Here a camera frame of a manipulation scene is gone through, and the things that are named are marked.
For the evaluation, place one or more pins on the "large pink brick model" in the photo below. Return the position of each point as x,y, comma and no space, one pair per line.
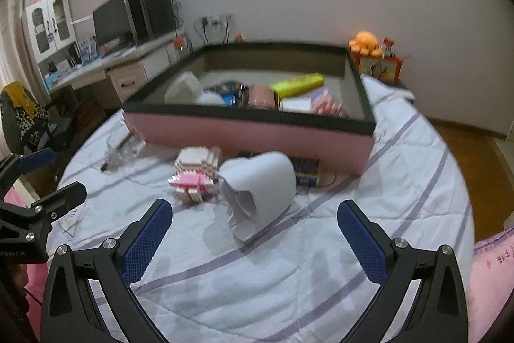
327,104

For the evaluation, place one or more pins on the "pink blanket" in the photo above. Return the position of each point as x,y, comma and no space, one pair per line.
16,198

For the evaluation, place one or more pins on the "dark patterned small box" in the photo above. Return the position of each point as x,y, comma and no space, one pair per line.
307,172

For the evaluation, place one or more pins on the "orange plush toy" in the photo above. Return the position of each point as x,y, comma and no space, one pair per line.
364,41

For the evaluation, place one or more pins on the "small white box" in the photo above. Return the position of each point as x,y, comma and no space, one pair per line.
297,104

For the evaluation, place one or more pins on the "black computer monitor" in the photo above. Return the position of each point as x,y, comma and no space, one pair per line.
112,19

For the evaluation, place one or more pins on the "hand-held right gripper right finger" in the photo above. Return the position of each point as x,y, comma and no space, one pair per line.
361,242

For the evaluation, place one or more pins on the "white desk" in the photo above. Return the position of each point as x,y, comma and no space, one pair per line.
152,61

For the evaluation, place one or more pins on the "colourful printed box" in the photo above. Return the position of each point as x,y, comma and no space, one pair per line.
379,67

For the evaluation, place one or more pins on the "small pink brick model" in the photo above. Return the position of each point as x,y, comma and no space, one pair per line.
190,186

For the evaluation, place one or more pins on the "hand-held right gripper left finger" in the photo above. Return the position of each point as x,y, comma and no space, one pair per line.
146,242

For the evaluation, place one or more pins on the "yellow cloth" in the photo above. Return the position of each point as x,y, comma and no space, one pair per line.
20,96

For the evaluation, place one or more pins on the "dark patterned pouch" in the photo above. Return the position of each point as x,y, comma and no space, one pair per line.
225,88

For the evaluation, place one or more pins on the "pink printed pillow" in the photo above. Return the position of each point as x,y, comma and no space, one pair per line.
496,278

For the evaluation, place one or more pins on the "pink cylindrical case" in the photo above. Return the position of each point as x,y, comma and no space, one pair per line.
263,98

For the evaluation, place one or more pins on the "white and tan brick model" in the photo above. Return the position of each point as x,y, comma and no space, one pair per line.
196,160

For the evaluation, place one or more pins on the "small red ornament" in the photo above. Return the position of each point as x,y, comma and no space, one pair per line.
387,45

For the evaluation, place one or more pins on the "blue and white books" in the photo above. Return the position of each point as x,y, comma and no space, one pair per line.
87,50

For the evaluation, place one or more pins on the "pink storage box black rim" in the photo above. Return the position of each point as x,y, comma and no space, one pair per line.
257,138

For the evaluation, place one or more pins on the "yellow-green case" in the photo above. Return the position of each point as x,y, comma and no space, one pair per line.
299,84

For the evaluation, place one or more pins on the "clear bulb-shaped bottle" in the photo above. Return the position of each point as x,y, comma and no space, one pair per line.
122,148

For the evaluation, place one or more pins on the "silvery white dome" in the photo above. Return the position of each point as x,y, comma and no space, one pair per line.
182,88

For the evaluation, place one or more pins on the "white heart-shaped container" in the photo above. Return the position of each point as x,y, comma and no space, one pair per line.
261,190

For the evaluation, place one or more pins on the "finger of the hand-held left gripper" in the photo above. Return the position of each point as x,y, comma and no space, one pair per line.
38,160
60,200

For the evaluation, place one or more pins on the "clear bottle orange cap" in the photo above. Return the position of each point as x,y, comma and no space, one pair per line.
179,43

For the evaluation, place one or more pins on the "small orange figurine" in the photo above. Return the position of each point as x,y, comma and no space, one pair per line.
239,38

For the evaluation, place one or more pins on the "white wall outlet strip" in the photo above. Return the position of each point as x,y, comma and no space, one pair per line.
215,21

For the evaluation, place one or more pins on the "office chair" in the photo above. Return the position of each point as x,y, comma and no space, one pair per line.
36,130

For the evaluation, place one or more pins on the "white glass-door cabinet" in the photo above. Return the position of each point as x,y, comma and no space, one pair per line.
50,25

